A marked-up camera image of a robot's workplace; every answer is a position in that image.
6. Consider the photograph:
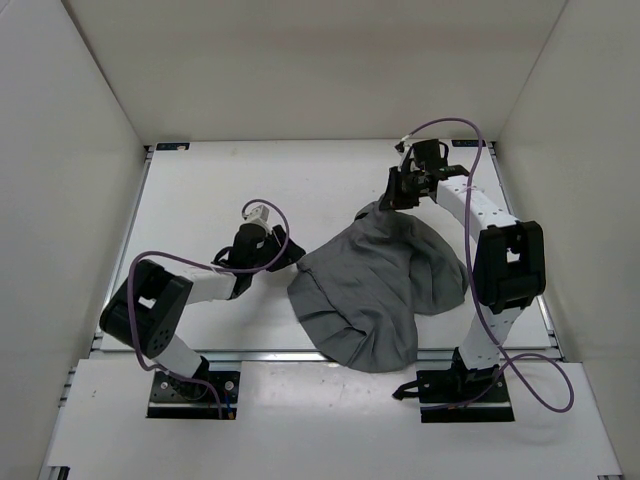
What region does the grey pleated skirt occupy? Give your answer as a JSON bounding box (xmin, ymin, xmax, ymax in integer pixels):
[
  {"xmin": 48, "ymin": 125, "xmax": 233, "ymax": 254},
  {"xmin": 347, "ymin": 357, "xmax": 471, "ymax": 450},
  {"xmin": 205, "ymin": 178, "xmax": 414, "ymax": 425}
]
[{"xmin": 287, "ymin": 202, "xmax": 469, "ymax": 373}]

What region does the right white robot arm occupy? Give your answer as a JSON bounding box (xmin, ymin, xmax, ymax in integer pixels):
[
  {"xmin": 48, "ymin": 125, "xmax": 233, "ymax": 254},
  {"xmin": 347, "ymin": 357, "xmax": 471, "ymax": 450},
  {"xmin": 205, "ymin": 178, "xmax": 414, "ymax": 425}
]
[{"xmin": 381, "ymin": 139, "xmax": 546, "ymax": 402}]

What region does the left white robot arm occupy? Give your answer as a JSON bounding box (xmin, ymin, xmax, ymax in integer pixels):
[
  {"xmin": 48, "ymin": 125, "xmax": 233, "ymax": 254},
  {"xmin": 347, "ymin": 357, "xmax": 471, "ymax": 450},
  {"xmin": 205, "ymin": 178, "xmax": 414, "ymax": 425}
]
[{"xmin": 99, "ymin": 223, "xmax": 306, "ymax": 400}]

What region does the blue table label right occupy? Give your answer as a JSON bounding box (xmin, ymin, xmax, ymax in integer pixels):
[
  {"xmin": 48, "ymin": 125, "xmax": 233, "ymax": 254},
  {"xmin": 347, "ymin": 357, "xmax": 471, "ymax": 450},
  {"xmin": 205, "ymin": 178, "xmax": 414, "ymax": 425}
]
[{"xmin": 451, "ymin": 139, "xmax": 486, "ymax": 148}]

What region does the blue table label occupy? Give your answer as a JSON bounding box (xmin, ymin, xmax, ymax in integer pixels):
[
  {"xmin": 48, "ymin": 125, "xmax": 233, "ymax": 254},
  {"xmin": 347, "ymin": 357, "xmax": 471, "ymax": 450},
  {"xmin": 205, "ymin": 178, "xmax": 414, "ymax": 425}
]
[
  {"xmin": 451, "ymin": 139, "xmax": 486, "ymax": 148},
  {"xmin": 155, "ymin": 142, "xmax": 190, "ymax": 151}
]

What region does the blue table label left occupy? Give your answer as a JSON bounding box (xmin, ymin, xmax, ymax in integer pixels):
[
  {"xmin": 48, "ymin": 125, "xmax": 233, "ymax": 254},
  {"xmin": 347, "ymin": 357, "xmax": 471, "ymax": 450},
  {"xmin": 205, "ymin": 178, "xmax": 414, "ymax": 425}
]
[{"xmin": 155, "ymin": 142, "xmax": 190, "ymax": 151}]

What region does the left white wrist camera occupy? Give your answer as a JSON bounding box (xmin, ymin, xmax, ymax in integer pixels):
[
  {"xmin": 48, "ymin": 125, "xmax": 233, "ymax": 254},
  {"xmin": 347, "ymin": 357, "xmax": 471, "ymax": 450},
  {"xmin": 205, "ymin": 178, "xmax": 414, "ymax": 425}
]
[{"xmin": 243, "ymin": 204, "xmax": 271, "ymax": 233}]

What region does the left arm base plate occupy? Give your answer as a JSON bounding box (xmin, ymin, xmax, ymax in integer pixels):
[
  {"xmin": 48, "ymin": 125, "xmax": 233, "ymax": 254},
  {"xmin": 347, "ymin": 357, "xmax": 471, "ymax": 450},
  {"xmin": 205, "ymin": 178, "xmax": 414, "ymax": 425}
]
[{"xmin": 146, "ymin": 370, "xmax": 241, "ymax": 421}]

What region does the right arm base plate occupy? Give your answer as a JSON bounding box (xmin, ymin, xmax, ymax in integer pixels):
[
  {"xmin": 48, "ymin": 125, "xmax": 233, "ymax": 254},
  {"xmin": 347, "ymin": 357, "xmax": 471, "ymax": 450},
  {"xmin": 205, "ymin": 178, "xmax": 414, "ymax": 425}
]
[{"xmin": 417, "ymin": 370, "xmax": 515, "ymax": 424}]

